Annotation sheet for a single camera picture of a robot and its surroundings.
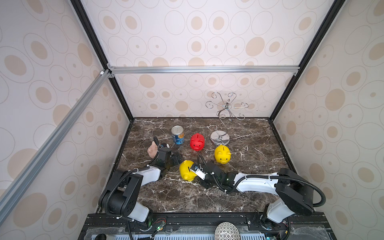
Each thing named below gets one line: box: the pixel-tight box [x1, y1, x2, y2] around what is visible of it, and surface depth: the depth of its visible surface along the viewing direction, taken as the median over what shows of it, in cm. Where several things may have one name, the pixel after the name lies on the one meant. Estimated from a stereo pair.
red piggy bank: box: [190, 133, 205, 152], surface depth 97 cm
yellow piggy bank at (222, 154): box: [214, 144, 231, 165], surface depth 91 cm
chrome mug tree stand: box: [205, 92, 249, 145], surface depth 90 cm
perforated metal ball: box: [214, 221, 241, 240], surface depth 70 cm
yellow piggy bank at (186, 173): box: [180, 160, 197, 182], surface depth 83 cm
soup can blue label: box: [171, 125, 185, 145], surface depth 102 cm
